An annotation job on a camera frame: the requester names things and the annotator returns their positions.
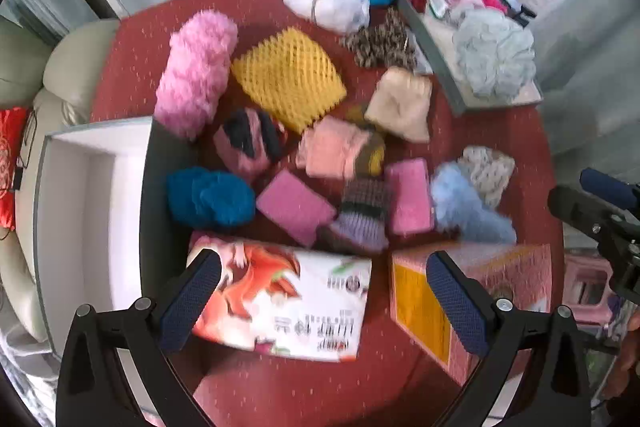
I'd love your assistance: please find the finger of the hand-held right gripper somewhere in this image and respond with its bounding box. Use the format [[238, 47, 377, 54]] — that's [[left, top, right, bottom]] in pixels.
[[580, 168, 640, 210], [548, 185, 640, 305]]

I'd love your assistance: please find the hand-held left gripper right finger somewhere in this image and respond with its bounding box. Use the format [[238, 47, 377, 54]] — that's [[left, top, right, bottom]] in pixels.
[[426, 250, 592, 427]]

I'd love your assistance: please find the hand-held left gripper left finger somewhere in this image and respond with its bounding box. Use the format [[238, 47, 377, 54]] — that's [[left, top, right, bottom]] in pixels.
[[55, 248, 223, 427]]

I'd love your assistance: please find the cream polka dot scrunchie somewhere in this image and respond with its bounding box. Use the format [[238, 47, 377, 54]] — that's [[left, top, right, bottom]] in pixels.
[[457, 145, 516, 209]]

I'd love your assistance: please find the white storage box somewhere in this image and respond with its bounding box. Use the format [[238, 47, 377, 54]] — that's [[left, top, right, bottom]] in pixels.
[[32, 116, 216, 427]]

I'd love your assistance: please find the pink navy striped knit hat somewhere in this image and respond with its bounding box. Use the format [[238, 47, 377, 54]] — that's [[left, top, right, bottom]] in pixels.
[[213, 107, 288, 182]]

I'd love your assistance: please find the salmon pink sock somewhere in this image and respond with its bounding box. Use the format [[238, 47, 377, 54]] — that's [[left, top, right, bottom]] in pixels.
[[296, 116, 373, 180]]

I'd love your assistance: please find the pink fluffy plush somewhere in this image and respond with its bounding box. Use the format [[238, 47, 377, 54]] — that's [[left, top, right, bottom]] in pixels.
[[154, 13, 239, 142]]

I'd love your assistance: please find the leopard print cloth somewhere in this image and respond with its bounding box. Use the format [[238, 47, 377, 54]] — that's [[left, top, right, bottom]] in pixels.
[[340, 8, 418, 70]]

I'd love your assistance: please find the white bundle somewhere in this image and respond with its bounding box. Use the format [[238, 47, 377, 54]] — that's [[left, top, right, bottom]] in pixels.
[[281, 0, 372, 34]]

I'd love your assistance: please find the person's right hand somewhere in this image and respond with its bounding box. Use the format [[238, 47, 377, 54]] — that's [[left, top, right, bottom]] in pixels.
[[606, 312, 640, 400]]

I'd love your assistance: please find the pink tissue box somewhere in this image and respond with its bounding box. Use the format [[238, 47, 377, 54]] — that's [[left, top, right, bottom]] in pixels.
[[390, 241, 553, 388]]

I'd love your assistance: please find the pink plastic stool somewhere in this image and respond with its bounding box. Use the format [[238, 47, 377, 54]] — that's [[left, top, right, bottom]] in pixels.
[[565, 254, 626, 325]]

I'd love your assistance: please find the light blue fluffy cloth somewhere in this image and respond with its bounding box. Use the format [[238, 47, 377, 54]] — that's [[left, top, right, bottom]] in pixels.
[[430, 162, 517, 244]]

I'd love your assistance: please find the orange print tissue pack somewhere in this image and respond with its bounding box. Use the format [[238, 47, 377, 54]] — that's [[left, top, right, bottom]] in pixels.
[[187, 232, 373, 363]]

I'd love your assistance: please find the pink fuzzy towel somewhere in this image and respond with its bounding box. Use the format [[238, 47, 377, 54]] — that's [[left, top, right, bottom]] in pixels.
[[384, 158, 435, 236]]

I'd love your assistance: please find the purple striped knit item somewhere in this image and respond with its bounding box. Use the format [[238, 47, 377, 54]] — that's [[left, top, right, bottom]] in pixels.
[[320, 177, 393, 254]]

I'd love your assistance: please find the magenta knit square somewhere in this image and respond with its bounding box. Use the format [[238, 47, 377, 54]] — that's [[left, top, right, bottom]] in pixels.
[[255, 168, 337, 248]]

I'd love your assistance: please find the yellow striped knit item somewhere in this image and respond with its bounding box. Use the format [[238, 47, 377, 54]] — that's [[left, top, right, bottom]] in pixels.
[[345, 104, 387, 180]]

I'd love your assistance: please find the grey fluffy scarf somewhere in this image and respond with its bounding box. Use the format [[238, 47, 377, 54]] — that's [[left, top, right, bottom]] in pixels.
[[452, 8, 536, 100]]

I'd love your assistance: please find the cream knit hat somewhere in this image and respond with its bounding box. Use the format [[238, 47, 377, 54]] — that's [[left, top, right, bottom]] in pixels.
[[364, 67, 433, 144]]

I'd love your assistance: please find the grey tray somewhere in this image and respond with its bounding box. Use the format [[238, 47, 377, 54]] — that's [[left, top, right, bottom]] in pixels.
[[397, 0, 543, 116]]

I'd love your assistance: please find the red embroidered cushion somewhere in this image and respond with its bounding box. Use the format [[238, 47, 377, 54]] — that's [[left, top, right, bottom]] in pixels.
[[0, 107, 33, 233]]

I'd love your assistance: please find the yellow foam net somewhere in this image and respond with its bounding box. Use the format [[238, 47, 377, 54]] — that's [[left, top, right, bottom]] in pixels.
[[230, 27, 348, 135]]

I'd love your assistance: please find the beige leather sofa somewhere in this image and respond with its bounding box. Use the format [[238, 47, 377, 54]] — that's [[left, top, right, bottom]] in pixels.
[[0, 19, 121, 343]]

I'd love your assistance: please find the black cable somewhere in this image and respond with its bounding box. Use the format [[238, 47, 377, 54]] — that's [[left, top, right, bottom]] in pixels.
[[12, 109, 38, 192]]

